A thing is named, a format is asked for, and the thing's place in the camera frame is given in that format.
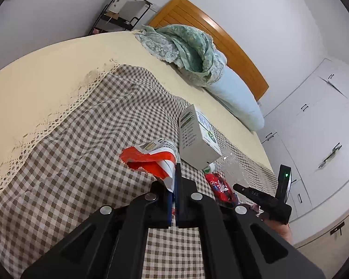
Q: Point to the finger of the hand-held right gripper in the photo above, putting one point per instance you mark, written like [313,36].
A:
[247,192]

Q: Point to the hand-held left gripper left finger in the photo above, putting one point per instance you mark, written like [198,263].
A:
[169,206]

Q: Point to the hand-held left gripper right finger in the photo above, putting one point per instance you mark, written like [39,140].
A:
[178,186]

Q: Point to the red snack packet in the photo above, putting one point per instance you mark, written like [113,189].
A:
[221,189]

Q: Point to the red and white wrapper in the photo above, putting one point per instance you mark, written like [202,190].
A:
[151,162]

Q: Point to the white and green carton box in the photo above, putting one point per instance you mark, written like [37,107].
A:
[197,148]

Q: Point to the person's right hand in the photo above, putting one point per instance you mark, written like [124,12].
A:
[283,232]

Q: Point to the clear plastic bottle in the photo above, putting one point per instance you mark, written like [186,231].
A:
[232,162]

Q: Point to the beige door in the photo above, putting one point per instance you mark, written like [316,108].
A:
[317,232]

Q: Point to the light blue pillow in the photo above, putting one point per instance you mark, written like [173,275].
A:
[238,98]

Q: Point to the white wardrobe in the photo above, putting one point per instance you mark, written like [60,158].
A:
[322,122]

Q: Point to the brown checkered blanket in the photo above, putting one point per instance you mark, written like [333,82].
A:
[75,165]

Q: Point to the green lace cloth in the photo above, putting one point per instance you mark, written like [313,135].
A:
[189,49]

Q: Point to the wooden headboard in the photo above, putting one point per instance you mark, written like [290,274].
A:
[221,32]

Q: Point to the bed with cream sheet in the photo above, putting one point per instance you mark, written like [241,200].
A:
[61,64]

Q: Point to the black metal rack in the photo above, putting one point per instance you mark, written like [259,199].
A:
[104,20]

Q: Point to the white cardboard box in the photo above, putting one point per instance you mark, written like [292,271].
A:
[133,10]

